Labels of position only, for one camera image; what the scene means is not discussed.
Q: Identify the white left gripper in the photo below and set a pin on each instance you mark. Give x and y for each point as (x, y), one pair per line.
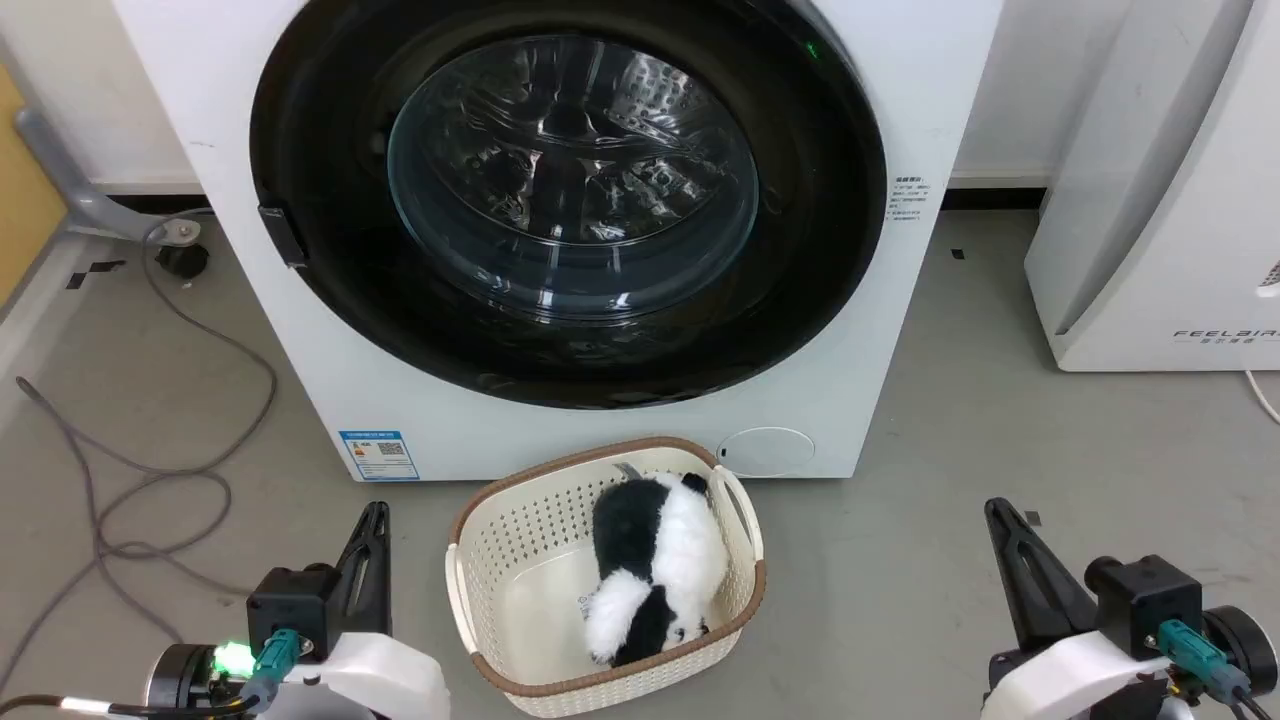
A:
(385, 675)

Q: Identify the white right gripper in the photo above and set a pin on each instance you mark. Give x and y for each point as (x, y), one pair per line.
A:
(1070, 680)

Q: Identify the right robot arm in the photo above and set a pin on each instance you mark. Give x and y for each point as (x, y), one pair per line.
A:
(1240, 650)

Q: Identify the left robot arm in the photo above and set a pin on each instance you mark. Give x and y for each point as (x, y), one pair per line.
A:
(185, 680)

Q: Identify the white front-load washing machine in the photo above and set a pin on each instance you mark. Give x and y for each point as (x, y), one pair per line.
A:
(300, 380)

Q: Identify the round black glass washer door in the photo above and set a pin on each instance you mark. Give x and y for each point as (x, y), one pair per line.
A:
(330, 150)

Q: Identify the blue energy label sticker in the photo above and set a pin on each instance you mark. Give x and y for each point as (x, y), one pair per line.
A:
(379, 456)

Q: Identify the cream plastic laundry basket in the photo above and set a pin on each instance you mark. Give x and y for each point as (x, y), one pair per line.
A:
(520, 560)

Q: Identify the black and white panda plush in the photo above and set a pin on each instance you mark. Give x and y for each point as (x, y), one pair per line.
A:
(650, 560)

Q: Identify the round white filter cover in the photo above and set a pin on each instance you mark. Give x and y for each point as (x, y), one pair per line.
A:
(766, 452)

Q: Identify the black round floor foot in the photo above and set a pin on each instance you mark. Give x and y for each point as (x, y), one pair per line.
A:
(182, 261)

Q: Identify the small white warning text sticker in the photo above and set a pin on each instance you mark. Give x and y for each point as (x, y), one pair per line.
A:
(911, 200)

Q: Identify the white air purifier appliance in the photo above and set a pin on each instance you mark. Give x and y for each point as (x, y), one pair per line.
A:
(1180, 200)

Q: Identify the grey drain pipe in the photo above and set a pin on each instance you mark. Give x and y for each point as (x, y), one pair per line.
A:
(80, 205)

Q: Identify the yellow wooden panel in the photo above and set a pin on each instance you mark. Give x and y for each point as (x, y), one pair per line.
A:
(25, 200)

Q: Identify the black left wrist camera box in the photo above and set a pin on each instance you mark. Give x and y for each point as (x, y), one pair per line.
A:
(290, 605)

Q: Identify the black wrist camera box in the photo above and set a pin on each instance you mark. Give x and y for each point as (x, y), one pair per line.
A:
(1150, 600)
(290, 605)

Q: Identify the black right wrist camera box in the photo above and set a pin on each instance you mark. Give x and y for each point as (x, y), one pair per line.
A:
(1150, 600)

